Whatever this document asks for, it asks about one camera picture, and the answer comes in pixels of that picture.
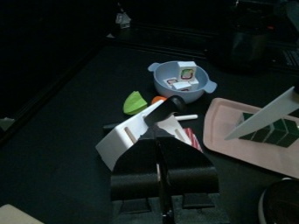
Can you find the red striped toy piece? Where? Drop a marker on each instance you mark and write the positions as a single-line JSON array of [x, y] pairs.
[[194, 140]]

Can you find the orange toy piece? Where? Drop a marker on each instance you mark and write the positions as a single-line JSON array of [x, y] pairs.
[[158, 99]]

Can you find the small white sushi cube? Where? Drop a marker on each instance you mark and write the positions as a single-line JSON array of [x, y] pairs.
[[182, 86], [170, 81]]

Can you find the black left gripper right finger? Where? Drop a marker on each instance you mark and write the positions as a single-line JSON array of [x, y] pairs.
[[191, 169]]

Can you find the dark green sushi roll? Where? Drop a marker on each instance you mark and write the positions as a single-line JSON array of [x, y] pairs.
[[281, 132]]

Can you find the light blue toy bowl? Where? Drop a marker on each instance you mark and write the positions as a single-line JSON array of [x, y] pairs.
[[163, 78]]

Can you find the green toy wedge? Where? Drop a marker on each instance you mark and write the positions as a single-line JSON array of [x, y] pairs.
[[134, 104]]

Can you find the beige pad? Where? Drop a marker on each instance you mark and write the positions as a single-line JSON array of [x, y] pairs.
[[15, 215]]

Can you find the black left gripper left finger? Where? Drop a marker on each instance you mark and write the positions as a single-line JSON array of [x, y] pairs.
[[134, 169]]

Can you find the large white toy knife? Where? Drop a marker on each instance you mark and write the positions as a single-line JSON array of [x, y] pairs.
[[265, 115]]

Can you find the large white sushi cube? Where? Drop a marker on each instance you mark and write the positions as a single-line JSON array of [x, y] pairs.
[[187, 71]]

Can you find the small white crumpled object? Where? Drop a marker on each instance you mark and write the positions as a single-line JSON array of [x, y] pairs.
[[123, 19]]

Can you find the pink cutting board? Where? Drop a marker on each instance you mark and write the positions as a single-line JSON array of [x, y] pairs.
[[234, 151]]

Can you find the black equipment box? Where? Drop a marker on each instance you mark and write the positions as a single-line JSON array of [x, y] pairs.
[[249, 38]]

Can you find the black round white rimmed object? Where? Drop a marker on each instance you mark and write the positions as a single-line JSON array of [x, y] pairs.
[[281, 201]]

